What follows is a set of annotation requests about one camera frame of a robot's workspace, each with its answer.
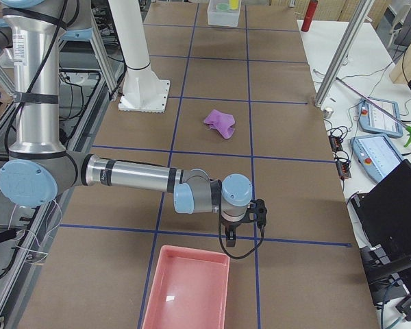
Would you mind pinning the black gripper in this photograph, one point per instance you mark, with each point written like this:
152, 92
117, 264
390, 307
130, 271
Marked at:
231, 226

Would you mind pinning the purple microfiber cloth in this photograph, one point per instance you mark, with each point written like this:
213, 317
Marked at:
222, 122

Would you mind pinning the green plastic bowl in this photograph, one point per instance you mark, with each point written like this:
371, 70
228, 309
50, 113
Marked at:
222, 7

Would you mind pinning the yellow plastic cup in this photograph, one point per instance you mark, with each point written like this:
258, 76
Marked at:
233, 4

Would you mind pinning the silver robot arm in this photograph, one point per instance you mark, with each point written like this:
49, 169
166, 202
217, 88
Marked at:
40, 167

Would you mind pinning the translucent white plastic box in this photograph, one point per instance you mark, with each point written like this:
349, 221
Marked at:
229, 18

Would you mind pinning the pink plastic tray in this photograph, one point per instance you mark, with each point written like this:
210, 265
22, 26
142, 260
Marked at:
189, 289

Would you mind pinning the lower black electronics module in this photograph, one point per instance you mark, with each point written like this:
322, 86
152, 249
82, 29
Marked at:
343, 170

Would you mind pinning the black electronics module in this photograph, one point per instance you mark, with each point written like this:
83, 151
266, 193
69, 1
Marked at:
343, 170
335, 143

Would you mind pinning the upper black electronics module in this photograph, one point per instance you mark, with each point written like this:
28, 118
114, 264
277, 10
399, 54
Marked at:
335, 143

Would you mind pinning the black laptop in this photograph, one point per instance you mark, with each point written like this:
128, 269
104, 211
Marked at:
385, 216

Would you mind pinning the lower teach pendant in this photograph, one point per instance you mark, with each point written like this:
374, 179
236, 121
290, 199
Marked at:
377, 155

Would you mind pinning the teach pendant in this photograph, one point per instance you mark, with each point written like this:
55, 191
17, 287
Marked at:
374, 121
377, 155

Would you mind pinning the upper teach pendant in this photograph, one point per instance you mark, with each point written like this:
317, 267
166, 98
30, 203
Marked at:
374, 121

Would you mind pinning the red bottle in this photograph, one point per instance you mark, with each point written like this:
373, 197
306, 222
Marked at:
309, 15

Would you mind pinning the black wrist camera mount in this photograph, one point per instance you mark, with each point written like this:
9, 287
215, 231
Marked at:
256, 213

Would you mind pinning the white camera stand column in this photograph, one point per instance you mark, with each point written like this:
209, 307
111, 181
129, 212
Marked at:
143, 91

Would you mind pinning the green handled grabber tool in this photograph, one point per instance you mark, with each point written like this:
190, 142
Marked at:
400, 122

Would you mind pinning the aluminium frame post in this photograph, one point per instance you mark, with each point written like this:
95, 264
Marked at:
350, 34

